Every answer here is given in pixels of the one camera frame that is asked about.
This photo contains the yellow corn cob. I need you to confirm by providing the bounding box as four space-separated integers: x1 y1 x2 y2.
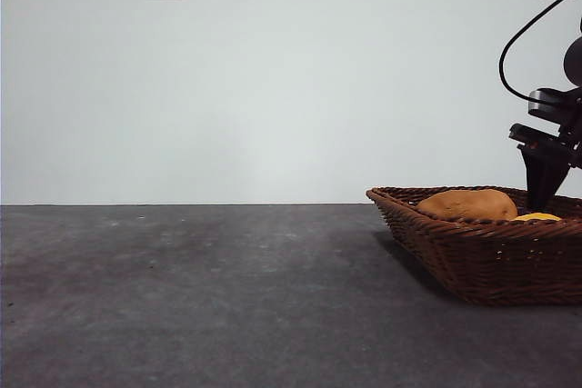
511 212 563 223

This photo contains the brown potato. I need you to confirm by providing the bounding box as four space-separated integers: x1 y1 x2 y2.
416 188 518 221

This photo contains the brown wicker basket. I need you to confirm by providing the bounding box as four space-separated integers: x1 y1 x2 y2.
366 185 582 307

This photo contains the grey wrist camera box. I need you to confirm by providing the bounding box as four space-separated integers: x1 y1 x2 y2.
527 87 579 124

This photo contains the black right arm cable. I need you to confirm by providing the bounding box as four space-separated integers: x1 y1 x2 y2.
498 0 582 103

